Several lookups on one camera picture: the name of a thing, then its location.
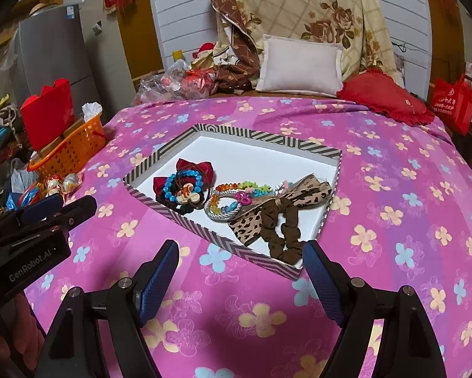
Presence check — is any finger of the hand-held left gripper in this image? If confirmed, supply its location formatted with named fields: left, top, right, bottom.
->
left=0, top=196, right=98, bottom=245
left=0, top=194, right=65, bottom=238

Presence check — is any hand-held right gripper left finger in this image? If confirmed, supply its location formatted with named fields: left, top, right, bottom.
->
left=35, top=239, right=180, bottom=378

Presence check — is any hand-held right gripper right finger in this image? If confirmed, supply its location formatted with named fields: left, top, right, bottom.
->
left=302, top=239, right=446, bottom=378

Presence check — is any striped shallow box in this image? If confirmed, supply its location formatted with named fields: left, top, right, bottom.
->
left=123, top=123, right=343, bottom=281

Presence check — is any black scrunchie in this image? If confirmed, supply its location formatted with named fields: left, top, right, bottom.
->
left=157, top=173, right=217, bottom=216

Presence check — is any blue bead bracelet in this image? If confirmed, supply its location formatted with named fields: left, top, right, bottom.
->
left=163, top=169, right=203, bottom=205

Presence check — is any silver woven bracelet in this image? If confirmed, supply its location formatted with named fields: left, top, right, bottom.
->
left=203, top=191, right=256, bottom=222

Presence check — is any brown wooden bead hair tie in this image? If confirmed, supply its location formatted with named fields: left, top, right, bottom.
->
left=179, top=183, right=213, bottom=209

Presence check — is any rainbow bead bracelet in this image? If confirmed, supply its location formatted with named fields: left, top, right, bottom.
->
left=211, top=182, right=256, bottom=213

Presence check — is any colourful flower bead necklace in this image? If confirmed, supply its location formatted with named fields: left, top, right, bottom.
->
left=220, top=180, right=296, bottom=213

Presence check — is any person's left hand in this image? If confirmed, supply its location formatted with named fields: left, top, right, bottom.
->
left=0, top=293, right=45, bottom=378

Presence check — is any small red basket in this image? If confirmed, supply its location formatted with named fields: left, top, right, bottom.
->
left=5, top=185, right=48, bottom=209

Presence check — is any leopard bow brown scrunchie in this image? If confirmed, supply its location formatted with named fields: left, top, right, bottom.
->
left=227, top=173, right=333, bottom=266

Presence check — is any orange plastic basket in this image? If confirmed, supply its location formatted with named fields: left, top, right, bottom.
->
left=27, top=112, right=107, bottom=178

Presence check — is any pink floral bedsheet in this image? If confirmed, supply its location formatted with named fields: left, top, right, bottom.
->
left=23, top=96, right=472, bottom=378

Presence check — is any brown cardboard box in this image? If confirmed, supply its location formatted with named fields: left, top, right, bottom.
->
left=60, top=114, right=97, bottom=140

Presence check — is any red gift box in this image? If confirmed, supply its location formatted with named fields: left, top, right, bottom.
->
left=20, top=79, right=72, bottom=151

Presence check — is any white tissue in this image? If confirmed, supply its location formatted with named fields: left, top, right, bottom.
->
left=81, top=102, right=103, bottom=121

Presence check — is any clear plastic bag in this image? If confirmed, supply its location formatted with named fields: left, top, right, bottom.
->
left=135, top=61, right=221, bottom=105

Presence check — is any grey refrigerator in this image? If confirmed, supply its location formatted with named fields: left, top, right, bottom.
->
left=11, top=3, right=136, bottom=115

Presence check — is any yellow lid plastic bottle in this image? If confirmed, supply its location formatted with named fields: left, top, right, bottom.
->
left=172, top=50, right=189, bottom=73

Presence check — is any red frilled cushion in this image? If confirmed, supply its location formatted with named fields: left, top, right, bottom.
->
left=336, top=68, right=435, bottom=126

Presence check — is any red santa toy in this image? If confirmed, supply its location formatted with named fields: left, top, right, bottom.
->
left=191, top=43, right=217, bottom=67

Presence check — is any brown patterned blanket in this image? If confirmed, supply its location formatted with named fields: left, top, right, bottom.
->
left=189, top=0, right=262, bottom=95

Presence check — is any white pillow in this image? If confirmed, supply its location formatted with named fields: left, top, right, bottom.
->
left=256, top=34, right=344, bottom=97

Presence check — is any red shopping bag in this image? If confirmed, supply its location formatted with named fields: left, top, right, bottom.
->
left=431, top=74, right=472, bottom=136

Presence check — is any red bow hair tie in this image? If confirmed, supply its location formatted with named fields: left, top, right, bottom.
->
left=153, top=158, right=215, bottom=201

